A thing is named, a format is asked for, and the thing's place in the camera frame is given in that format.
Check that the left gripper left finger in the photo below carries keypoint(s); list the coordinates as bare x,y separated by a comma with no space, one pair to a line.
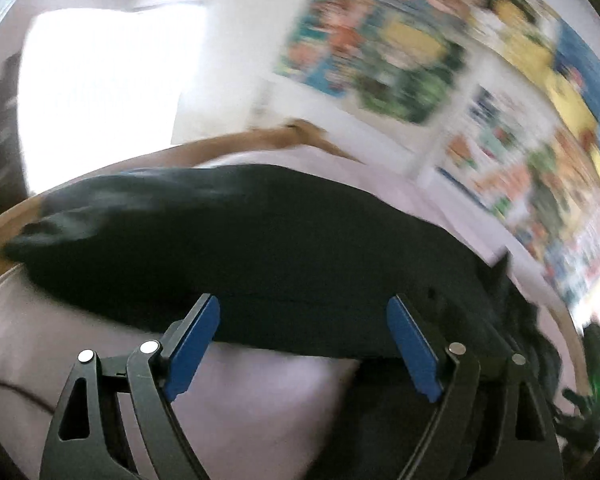
87,438

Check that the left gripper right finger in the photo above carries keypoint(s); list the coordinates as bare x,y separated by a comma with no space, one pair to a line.
490,418

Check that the black padded jacket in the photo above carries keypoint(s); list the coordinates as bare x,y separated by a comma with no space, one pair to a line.
299,264

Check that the autumn landscape painting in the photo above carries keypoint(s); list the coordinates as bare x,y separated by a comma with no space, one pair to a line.
561,227

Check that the orange fruit drink painting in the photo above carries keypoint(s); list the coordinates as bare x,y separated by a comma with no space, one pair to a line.
492,143

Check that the blond boy painting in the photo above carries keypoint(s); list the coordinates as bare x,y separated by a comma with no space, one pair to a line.
408,68

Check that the red-hair girl painting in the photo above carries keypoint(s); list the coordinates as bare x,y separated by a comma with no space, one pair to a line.
324,44

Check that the pineapple moon painting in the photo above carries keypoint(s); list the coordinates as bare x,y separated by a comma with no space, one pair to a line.
525,34

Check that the wooden bed frame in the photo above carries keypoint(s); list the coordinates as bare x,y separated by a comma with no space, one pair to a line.
297,132

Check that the white wall pipe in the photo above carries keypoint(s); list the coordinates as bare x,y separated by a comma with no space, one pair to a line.
424,164

